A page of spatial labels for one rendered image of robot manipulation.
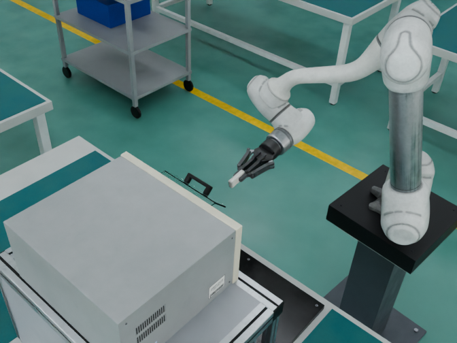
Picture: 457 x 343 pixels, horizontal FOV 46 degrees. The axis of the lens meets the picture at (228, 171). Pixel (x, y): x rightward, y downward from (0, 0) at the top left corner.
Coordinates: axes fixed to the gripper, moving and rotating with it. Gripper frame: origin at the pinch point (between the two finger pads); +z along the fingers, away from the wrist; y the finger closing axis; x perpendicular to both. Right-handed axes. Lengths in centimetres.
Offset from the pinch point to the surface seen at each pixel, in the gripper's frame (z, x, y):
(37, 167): 34, -23, 90
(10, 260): 73, 21, 15
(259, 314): 39, 13, -45
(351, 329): 8, -30, -55
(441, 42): -219, -74, 24
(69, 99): -54, -115, 240
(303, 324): 19, -26, -43
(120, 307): 66, 39, -32
